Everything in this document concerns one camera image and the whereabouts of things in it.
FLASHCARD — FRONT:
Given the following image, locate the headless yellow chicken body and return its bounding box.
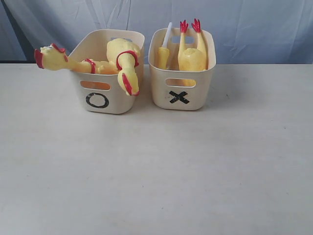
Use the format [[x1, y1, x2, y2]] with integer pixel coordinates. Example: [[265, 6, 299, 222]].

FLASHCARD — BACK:
[[178, 18, 208, 71]]

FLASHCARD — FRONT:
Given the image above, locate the large yellow rubber chicken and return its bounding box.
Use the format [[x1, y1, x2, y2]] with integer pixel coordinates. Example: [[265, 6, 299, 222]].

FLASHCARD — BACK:
[[34, 43, 122, 74]]

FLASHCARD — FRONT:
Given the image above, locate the small yellow rubber chicken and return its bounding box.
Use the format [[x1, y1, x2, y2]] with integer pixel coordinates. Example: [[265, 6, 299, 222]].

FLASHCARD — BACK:
[[107, 38, 141, 96]]

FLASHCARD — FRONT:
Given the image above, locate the white backdrop cloth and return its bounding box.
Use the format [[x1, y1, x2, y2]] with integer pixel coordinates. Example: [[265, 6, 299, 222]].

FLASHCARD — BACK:
[[0, 0, 313, 64]]

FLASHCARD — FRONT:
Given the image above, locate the cream bin with O mark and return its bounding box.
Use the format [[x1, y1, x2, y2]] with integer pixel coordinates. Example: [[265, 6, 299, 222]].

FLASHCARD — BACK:
[[68, 29, 145, 114]]

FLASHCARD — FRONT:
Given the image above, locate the broken chicken head with squeaker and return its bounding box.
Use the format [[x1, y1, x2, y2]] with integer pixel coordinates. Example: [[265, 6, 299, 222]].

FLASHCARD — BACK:
[[157, 22, 172, 70]]

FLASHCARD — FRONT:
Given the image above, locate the cream bin with X mark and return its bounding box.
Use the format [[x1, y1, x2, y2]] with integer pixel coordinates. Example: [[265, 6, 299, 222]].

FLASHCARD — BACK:
[[148, 28, 216, 110]]

